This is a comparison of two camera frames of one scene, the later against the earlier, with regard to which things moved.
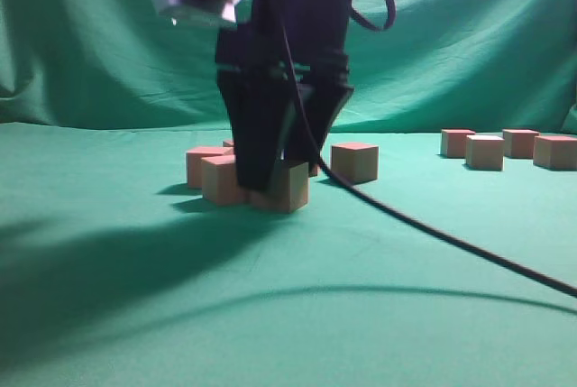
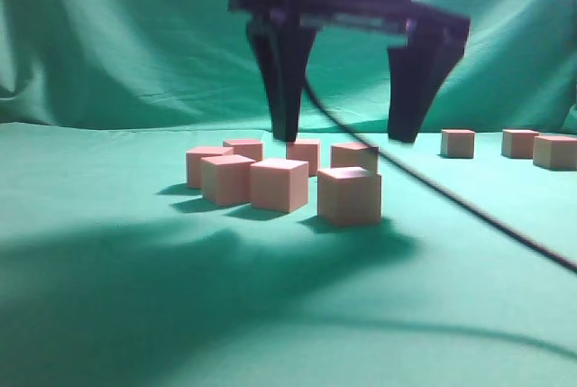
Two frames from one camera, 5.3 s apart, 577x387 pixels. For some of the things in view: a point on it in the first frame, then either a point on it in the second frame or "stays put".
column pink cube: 219,180 stays put
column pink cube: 194,156 stays put
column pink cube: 484,152 → 350,196
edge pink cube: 355,162 stays put
